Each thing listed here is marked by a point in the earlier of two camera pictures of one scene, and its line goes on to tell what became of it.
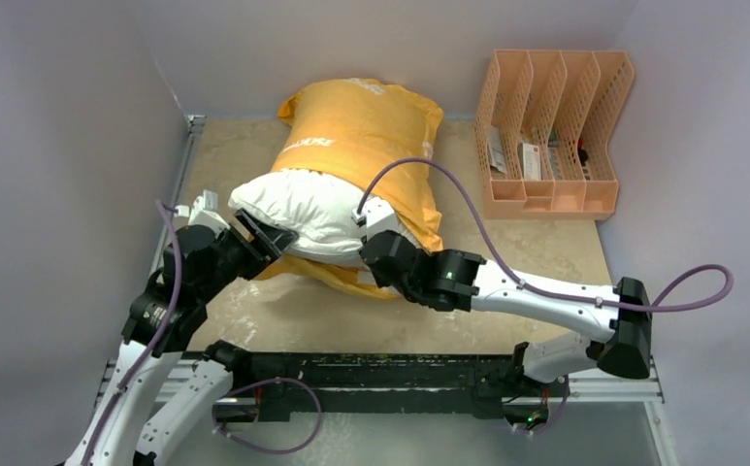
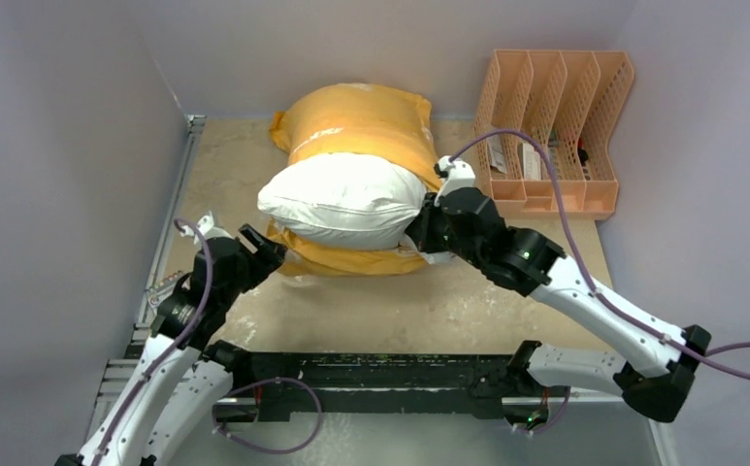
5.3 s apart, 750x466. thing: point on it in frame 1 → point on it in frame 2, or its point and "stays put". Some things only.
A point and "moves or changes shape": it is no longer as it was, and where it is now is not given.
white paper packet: x=496 y=150 stays put
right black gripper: x=381 y=282 → x=422 y=229
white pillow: x=317 y=204 moves or changes shape
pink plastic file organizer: x=543 y=127 stays put
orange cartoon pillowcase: x=353 y=128 moves or changes shape
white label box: x=530 y=161 stays put
